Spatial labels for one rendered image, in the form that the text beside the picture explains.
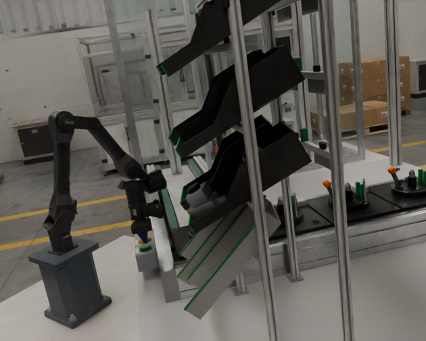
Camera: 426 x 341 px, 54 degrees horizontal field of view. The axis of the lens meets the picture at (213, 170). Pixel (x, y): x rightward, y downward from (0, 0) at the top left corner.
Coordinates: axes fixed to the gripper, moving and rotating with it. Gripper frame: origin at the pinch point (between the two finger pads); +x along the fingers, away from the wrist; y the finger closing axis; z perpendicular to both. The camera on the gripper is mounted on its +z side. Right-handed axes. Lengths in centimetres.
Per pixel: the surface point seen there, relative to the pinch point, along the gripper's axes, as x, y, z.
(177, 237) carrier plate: 4.6, 1.6, 10.5
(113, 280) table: 15.4, 3.1, -13.4
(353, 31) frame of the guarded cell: -52, 80, 123
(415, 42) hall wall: -4, 773, 661
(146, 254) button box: 5.9, -3.7, -0.5
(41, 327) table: 15.1, -15.6, -33.2
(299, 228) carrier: 5, -12, 48
